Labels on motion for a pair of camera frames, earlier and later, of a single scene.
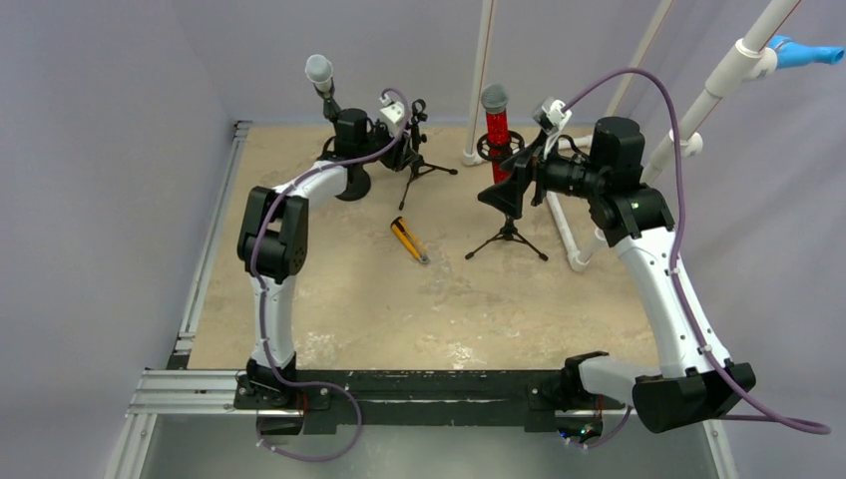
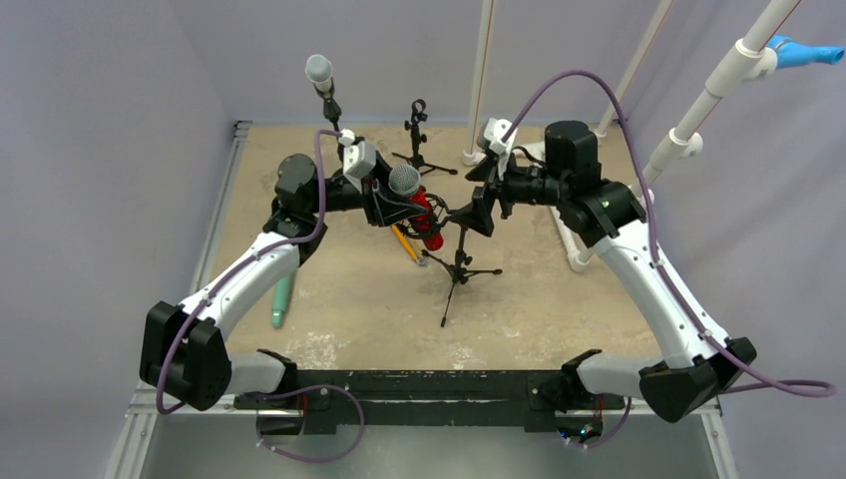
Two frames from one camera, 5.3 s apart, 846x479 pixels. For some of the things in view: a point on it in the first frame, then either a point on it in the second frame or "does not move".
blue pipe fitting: (789, 53) does not move
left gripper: (400, 155) → (377, 202)
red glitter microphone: (495, 99) → (405, 181)
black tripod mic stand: (418, 117) does not move
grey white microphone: (319, 69) does not move
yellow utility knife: (402, 230) does not move
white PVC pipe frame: (749, 64) does not move
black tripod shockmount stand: (510, 233) → (459, 274)
